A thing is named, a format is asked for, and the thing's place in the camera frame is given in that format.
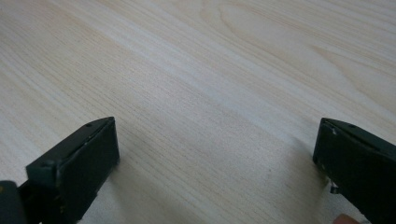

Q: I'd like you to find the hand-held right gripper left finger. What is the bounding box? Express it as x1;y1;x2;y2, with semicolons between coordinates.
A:
18;116;121;224

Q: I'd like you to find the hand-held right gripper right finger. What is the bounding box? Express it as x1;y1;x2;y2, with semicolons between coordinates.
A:
312;117;396;224

